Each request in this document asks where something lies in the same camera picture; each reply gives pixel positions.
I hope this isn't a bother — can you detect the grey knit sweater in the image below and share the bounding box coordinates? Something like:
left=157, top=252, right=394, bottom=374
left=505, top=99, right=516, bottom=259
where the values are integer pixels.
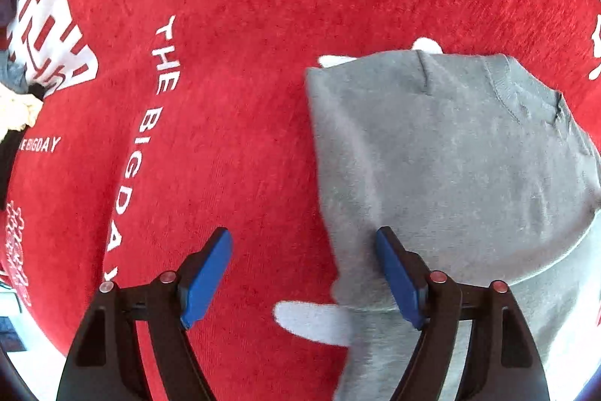
left=307, top=51, right=600, bottom=400

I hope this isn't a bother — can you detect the pile of clothes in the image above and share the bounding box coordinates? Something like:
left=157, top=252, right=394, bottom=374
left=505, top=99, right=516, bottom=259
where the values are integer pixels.
left=0, top=0, right=47, bottom=210

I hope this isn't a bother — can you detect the red blanket with white print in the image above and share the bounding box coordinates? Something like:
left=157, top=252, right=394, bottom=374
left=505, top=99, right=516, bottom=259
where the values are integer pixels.
left=1, top=0, right=600, bottom=400

